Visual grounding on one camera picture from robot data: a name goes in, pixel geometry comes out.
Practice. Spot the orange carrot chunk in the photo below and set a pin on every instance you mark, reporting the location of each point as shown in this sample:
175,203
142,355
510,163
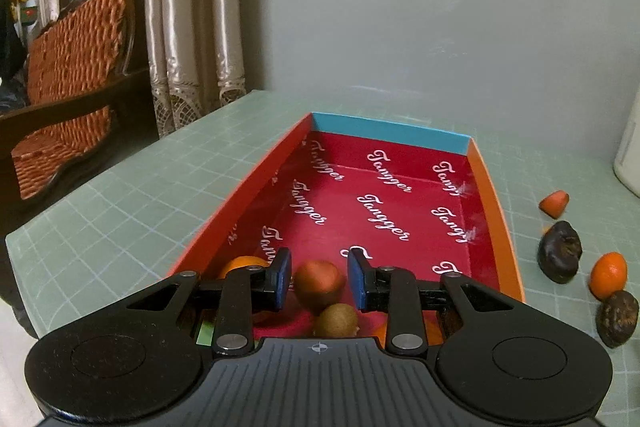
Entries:
554,203

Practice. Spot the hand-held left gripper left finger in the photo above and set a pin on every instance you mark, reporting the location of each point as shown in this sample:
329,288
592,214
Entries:
284,277

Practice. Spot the cream thermos jug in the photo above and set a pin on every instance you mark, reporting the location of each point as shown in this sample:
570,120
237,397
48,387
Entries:
629,157

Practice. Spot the dark mangosteen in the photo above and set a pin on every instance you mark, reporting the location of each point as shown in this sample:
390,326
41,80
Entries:
619,318
560,252

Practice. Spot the colourful cardboard box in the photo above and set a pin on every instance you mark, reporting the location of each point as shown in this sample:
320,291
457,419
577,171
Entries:
380,187

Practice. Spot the brown round fruit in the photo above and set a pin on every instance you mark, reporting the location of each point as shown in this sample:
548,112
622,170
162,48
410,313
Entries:
319,283

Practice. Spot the green grid table mat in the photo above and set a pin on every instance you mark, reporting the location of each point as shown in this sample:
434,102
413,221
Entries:
125,207

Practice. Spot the wicker wooden bench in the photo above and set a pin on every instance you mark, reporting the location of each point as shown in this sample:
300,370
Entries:
70,57

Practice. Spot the green-brown kiwi fruit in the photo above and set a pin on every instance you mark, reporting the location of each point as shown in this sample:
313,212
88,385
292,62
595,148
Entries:
337,321

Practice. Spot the large orange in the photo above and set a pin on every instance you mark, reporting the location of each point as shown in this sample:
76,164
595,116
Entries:
240,264
431,332

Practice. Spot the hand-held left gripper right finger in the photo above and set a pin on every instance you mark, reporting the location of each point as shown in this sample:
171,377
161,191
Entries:
356,279

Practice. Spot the medium orange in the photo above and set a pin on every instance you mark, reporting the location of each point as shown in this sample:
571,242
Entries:
607,276

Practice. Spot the beige satin curtain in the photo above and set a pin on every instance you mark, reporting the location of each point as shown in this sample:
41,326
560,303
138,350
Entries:
175,32

